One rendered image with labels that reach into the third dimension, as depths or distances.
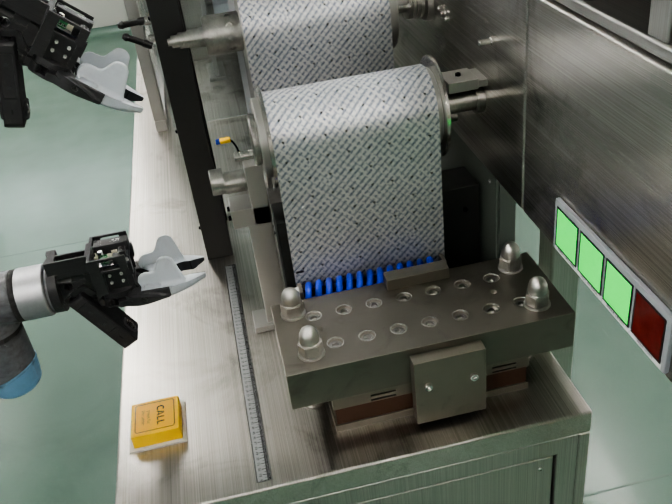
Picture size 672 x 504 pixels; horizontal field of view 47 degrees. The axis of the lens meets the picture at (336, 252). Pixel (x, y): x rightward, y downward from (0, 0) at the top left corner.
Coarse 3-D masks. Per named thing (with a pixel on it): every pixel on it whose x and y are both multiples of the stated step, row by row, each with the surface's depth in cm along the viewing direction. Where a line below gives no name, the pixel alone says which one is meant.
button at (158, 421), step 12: (132, 408) 113; (144, 408) 113; (156, 408) 112; (168, 408) 112; (180, 408) 114; (132, 420) 111; (144, 420) 111; (156, 420) 110; (168, 420) 110; (180, 420) 111; (132, 432) 109; (144, 432) 109; (156, 432) 108; (168, 432) 109; (180, 432) 109; (144, 444) 109
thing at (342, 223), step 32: (416, 160) 109; (288, 192) 108; (320, 192) 109; (352, 192) 110; (384, 192) 111; (416, 192) 112; (288, 224) 110; (320, 224) 112; (352, 224) 113; (384, 224) 114; (416, 224) 115; (320, 256) 114; (352, 256) 116; (384, 256) 117; (416, 256) 118
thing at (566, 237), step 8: (560, 216) 92; (560, 224) 92; (568, 224) 90; (560, 232) 93; (568, 232) 91; (576, 232) 88; (560, 240) 93; (568, 240) 91; (560, 248) 94; (568, 248) 92; (568, 256) 92
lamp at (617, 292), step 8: (608, 264) 82; (608, 272) 83; (616, 272) 81; (608, 280) 83; (616, 280) 81; (624, 280) 79; (608, 288) 83; (616, 288) 81; (624, 288) 80; (608, 296) 84; (616, 296) 82; (624, 296) 80; (616, 304) 82; (624, 304) 80; (616, 312) 83; (624, 312) 81; (624, 320) 81
